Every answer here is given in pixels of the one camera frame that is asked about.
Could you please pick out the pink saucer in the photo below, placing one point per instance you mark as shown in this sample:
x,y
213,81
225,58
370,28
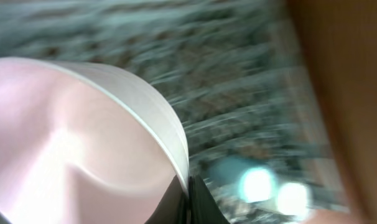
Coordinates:
x,y
84,143

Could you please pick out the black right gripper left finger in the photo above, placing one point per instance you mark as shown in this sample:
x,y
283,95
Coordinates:
x,y
173,206

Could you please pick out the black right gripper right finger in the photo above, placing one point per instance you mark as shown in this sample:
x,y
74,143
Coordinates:
x,y
204,209

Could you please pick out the grey dishwasher rack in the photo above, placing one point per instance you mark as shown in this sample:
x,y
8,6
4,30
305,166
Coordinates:
x,y
230,69

